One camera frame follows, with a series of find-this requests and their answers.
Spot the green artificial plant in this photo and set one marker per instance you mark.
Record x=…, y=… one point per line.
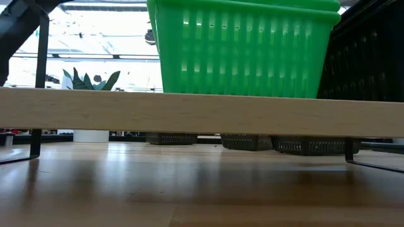
x=80, y=83

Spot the dark round background object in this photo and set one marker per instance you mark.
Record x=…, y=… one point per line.
x=151, y=37

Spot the wooden shelf with black legs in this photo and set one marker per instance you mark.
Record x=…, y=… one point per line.
x=202, y=113

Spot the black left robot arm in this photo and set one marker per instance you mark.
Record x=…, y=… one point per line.
x=15, y=28

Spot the red background object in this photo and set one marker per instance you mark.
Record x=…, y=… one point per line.
x=9, y=131

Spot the green slotted plastic basket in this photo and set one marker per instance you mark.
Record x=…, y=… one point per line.
x=300, y=4
x=240, y=63

